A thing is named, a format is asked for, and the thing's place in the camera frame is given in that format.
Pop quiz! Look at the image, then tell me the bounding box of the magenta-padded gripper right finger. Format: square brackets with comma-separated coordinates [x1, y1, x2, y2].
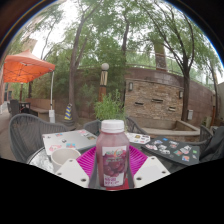
[127, 145, 172, 189]

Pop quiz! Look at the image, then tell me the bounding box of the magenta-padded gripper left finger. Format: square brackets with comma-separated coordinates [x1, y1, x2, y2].
[54, 145, 100, 189]

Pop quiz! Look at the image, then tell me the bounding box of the pink juice bottle white cap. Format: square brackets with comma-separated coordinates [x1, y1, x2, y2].
[95, 119, 131, 188]

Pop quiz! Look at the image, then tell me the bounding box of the white cup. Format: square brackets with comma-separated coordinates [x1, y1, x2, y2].
[50, 147, 82, 173]

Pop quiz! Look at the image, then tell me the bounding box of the flat round red coaster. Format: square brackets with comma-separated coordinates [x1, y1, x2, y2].
[114, 178, 132, 192]

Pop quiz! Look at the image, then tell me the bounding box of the black laptop with stickers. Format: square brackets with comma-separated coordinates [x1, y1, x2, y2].
[140, 135, 201, 166]

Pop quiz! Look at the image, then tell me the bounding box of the silver laptop with stickers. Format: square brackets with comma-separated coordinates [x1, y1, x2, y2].
[41, 129, 98, 157]

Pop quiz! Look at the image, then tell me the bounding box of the white sticker sheet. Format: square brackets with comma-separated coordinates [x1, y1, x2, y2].
[125, 132, 151, 145]

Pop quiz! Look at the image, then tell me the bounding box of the grey woven chair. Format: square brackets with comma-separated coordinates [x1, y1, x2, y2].
[83, 116, 148, 136]
[196, 124, 215, 145]
[8, 113, 70, 164]

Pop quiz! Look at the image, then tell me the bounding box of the blue yellow striped cone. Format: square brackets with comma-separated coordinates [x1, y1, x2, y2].
[63, 103, 75, 123]

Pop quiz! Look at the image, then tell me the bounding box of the black backpack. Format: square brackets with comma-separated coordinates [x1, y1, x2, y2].
[199, 126, 224, 163]

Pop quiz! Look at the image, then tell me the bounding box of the green plant in teal pot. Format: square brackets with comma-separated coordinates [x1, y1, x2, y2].
[93, 89, 126, 123]

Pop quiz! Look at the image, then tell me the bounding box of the orange canopy tent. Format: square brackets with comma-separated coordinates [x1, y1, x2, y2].
[2, 49, 57, 84]

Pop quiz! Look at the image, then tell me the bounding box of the lamp post with globe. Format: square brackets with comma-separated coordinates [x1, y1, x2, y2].
[98, 62, 111, 103]

